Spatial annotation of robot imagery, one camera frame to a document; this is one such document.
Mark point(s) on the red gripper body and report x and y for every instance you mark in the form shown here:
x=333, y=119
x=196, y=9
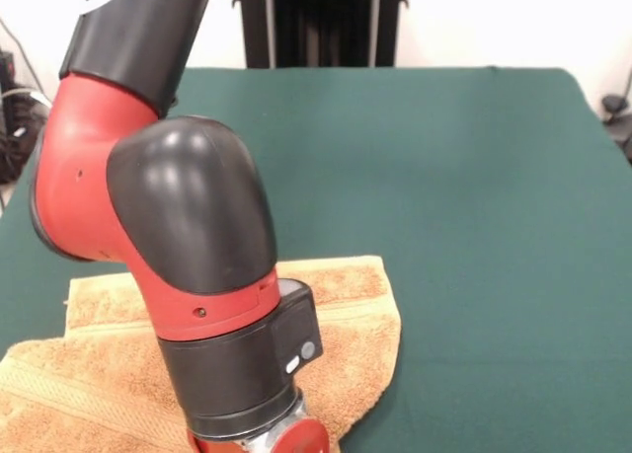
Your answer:
x=296, y=435

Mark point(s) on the orange terry towel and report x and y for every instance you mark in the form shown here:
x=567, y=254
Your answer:
x=355, y=324

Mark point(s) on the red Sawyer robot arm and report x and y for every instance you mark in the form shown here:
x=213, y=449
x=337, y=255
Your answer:
x=173, y=201

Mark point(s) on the dark green table cloth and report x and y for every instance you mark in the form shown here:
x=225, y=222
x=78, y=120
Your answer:
x=444, y=176

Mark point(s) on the small black stand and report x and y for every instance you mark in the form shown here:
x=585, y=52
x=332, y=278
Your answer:
x=614, y=105

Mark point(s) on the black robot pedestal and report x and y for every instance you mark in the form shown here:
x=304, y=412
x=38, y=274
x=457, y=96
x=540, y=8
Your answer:
x=321, y=23

